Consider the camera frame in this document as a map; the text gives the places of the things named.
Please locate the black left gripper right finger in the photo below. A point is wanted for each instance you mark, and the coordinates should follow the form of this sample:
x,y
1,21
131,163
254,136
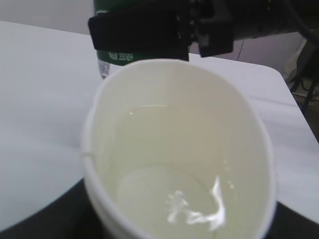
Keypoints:
x,y
287,224

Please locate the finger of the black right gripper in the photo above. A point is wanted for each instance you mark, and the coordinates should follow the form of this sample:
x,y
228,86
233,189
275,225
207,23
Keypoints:
x,y
147,34

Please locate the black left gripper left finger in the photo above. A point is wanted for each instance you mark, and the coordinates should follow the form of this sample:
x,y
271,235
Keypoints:
x,y
71,216

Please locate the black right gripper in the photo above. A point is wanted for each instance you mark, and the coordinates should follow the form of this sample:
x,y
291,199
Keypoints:
x,y
215,24

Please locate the clear green-label water bottle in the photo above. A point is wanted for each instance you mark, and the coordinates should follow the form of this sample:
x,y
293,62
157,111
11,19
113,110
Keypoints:
x,y
106,58

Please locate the white paper cup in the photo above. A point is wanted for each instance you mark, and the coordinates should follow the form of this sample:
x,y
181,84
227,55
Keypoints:
x,y
174,151

